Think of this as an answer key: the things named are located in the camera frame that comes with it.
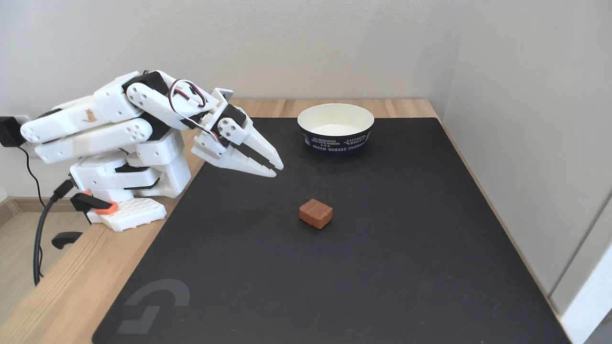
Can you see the brown toy block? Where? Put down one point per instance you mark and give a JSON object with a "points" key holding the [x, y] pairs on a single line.
{"points": [[315, 213]]}

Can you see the navy paper bowl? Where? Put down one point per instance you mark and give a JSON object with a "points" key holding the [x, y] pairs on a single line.
{"points": [[334, 126]]}

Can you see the black orange table clamp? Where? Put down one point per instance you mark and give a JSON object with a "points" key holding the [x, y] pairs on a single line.
{"points": [[95, 204]]}

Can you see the black desk mat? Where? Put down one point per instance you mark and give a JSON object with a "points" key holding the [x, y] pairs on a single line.
{"points": [[334, 267]]}

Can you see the black power adapter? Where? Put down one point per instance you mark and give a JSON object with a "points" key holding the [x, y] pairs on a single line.
{"points": [[9, 131]]}

